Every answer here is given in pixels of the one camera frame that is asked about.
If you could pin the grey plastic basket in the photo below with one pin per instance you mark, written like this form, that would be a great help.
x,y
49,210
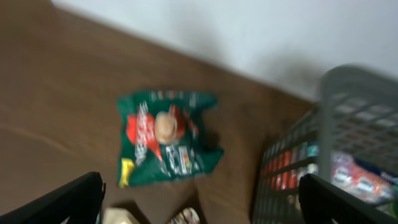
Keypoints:
x,y
357,115

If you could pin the green Nescafe coffee bag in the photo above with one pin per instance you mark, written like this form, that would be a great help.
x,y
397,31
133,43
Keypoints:
x,y
163,137

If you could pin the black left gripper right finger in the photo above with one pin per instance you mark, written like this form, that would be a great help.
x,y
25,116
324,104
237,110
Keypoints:
x,y
322,203

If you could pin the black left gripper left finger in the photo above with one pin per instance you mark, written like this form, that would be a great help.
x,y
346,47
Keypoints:
x,y
78,201

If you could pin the multicolour tissue pack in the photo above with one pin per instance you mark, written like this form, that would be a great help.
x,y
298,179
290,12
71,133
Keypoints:
x,y
361,179

